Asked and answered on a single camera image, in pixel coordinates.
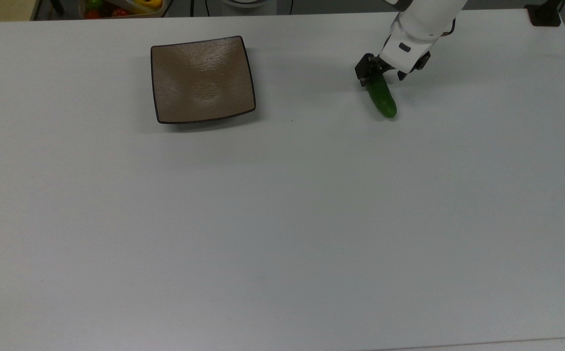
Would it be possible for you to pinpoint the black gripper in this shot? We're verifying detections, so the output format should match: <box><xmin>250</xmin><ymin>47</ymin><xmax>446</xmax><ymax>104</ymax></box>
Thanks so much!
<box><xmin>355</xmin><ymin>51</ymin><xmax>432</xmax><ymax>88</ymax></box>

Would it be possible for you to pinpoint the green cucumber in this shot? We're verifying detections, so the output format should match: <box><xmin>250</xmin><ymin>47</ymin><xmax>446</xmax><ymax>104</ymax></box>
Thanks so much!
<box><xmin>366</xmin><ymin>73</ymin><xmax>398</xmax><ymax>119</ymax></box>

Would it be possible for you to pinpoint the square brown ceramic plate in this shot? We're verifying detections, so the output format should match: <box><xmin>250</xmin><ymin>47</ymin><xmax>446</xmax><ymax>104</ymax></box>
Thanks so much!
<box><xmin>150</xmin><ymin>35</ymin><xmax>257</xmax><ymax>125</ymax></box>

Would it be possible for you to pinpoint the black table clamp block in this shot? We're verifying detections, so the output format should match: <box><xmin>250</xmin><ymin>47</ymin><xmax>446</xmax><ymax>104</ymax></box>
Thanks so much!
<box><xmin>525</xmin><ymin>0</ymin><xmax>565</xmax><ymax>27</ymax></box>

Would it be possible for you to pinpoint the clear plastic fruit box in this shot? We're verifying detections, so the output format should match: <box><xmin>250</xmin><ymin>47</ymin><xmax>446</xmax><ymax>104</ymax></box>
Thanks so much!
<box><xmin>78</xmin><ymin>0</ymin><xmax>167</xmax><ymax>20</ymax></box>

